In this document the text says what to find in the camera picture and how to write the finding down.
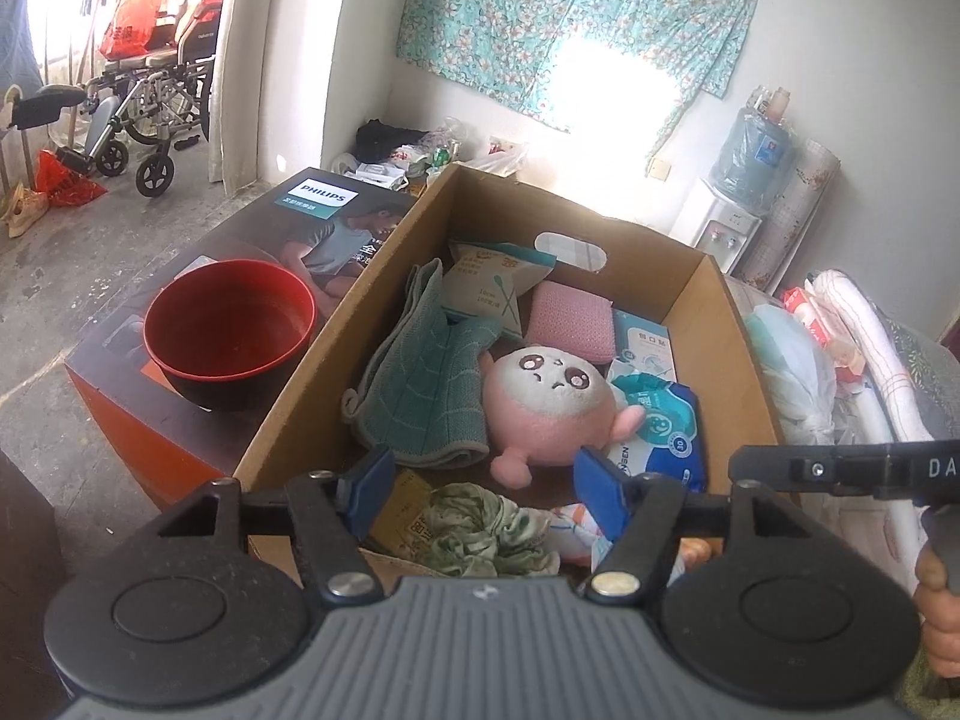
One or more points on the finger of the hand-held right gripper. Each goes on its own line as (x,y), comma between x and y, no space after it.
(795,469)

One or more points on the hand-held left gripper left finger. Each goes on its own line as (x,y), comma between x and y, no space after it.
(367,491)

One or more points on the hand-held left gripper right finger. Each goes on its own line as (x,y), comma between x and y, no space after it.
(600,491)

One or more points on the yellow orange packet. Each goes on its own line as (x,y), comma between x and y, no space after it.
(401,514)

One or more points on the blue wet wipes pack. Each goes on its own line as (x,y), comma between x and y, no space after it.
(667,427)

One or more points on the white green plastic bag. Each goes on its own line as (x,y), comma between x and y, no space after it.
(795,375)

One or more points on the pink plush toy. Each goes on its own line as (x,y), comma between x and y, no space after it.
(547,405)

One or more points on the blue-green checked towel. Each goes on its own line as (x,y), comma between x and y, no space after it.
(427,390)

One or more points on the green floral scrunched cloth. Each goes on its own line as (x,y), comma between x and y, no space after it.
(487,532)

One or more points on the brown cardboard box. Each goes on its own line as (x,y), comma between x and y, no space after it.
(337,360)

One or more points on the white blue mask pack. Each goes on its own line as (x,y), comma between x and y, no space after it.
(645,341)

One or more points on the pink knitted cloth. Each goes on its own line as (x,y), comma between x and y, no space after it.
(566,322)

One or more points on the white teal swab packet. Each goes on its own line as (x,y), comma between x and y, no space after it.
(487,292)

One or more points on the person's right hand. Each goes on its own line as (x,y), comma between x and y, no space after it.
(937,615)

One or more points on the green floral pillow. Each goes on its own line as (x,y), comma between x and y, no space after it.
(926,375)

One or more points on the small orange item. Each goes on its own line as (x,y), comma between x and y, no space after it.
(696,559)

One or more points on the white towel blanket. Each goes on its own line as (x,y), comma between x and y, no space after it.
(877,360)

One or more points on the red wet wipes pack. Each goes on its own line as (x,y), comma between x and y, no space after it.
(821,330)

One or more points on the red plastic bowl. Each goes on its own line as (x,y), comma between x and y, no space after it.
(225,330)

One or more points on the rolled floral mat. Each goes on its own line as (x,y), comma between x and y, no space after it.
(795,217)

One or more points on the black printed appliance box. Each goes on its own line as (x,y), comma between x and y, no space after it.
(247,232)

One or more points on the blue water jug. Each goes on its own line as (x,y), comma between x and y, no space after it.
(750,161)

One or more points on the white paper packets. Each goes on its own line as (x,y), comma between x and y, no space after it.
(375,172)

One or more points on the clear plastic bag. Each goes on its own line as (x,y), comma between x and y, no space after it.
(499,161)

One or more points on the dark brown furniture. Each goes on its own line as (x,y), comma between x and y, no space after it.
(26,577)

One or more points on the black cloth pile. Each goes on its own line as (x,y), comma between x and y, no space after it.
(386,139)

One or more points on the pink bottle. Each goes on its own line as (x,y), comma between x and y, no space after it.
(781,103)

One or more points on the clear jar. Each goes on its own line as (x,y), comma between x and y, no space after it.
(761,103)

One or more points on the crumpled red floor bag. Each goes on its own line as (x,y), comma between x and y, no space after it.
(67,180)

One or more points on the grey wheelchair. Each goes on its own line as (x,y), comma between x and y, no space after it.
(157,112)

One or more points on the beige shoes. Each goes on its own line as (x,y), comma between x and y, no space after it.
(22,210)

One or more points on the teal floral curtain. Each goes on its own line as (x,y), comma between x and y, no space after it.
(525,15)

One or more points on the orange red bag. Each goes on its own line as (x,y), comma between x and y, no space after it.
(131,26)

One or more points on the metal balcony railing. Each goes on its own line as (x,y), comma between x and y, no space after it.
(67,7)

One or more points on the wall socket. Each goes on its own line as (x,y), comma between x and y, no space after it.
(658,169)

